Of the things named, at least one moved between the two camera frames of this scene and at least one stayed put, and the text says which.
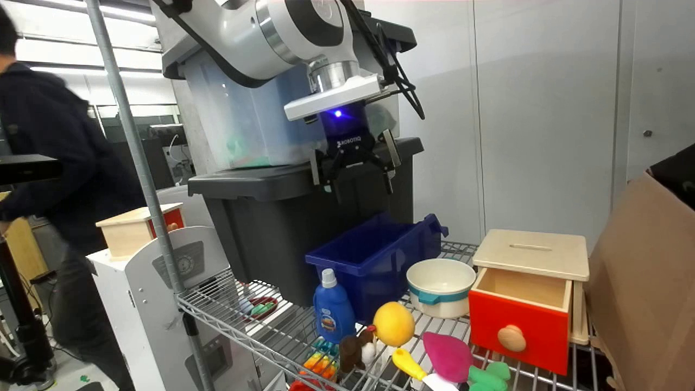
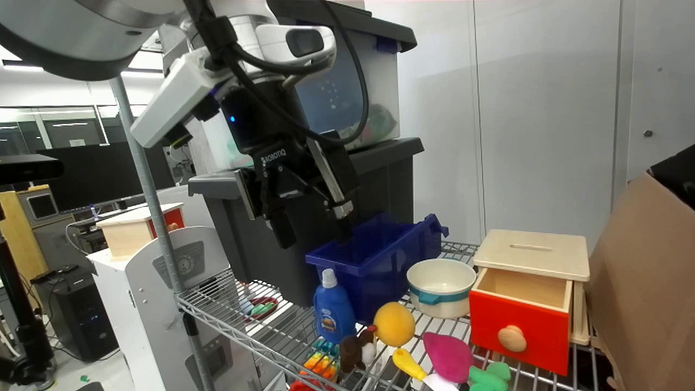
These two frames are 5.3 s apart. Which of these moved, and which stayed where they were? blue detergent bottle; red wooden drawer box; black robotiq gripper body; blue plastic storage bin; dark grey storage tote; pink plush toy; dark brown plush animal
Moved: black robotiq gripper body
Stayed: red wooden drawer box; dark grey storage tote; pink plush toy; blue plastic storage bin; blue detergent bottle; dark brown plush animal
